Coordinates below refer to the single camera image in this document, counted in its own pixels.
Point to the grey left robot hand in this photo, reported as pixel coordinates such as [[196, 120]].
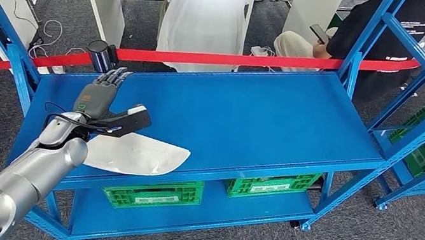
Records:
[[94, 100]]

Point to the white curved plastic part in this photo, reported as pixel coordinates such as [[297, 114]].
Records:
[[142, 157]]

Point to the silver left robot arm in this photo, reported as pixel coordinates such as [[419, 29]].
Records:
[[28, 175]]

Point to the white table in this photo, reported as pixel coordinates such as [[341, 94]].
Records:
[[102, 7]]

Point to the red barrier tape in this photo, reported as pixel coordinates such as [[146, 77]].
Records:
[[214, 57]]

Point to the white power strip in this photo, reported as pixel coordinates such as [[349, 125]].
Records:
[[261, 51]]

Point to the white cabinet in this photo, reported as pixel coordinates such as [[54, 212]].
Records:
[[308, 10]]

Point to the black mobile phone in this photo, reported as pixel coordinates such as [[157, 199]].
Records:
[[319, 33]]

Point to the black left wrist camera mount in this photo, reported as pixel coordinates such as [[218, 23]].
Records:
[[131, 121]]

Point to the black barrier post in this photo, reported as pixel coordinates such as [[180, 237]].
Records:
[[99, 56]]

